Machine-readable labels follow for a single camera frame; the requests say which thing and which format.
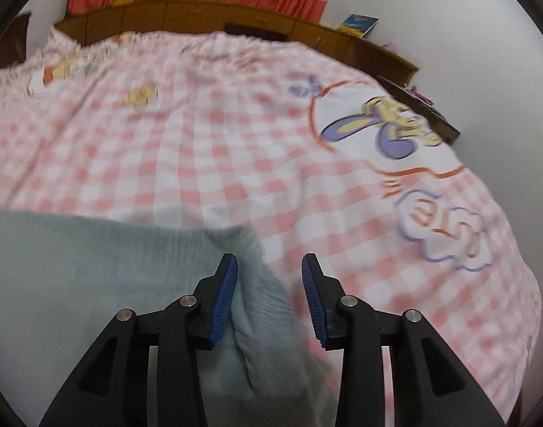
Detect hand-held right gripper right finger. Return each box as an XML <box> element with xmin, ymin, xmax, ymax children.
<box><xmin>301</xmin><ymin>253</ymin><xmax>506</xmax><ymax>427</ymax></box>

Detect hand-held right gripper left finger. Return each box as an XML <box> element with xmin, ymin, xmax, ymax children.
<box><xmin>39</xmin><ymin>253</ymin><xmax>239</xmax><ymax>427</ymax></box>

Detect grey pants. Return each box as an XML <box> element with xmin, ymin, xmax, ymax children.
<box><xmin>0</xmin><ymin>208</ymin><xmax>339</xmax><ymax>427</ymax></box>

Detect pink checked printed blanket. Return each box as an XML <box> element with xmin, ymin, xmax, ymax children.
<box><xmin>0</xmin><ymin>29</ymin><xmax>543</xmax><ymax>427</ymax></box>

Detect dark wooden nightstand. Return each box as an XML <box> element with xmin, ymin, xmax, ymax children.
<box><xmin>376</xmin><ymin>75</ymin><xmax>461</xmax><ymax>145</ymax></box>

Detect blue book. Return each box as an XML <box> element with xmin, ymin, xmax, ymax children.
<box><xmin>336</xmin><ymin>13</ymin><xmax>380</xmax><ymax>38</ymax></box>

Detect wooden headboard cabinet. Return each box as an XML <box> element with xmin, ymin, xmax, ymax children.
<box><xmin>53</xmin><ymin>0</ymin><xmax>420</xmax><ymax>85</ymax></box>

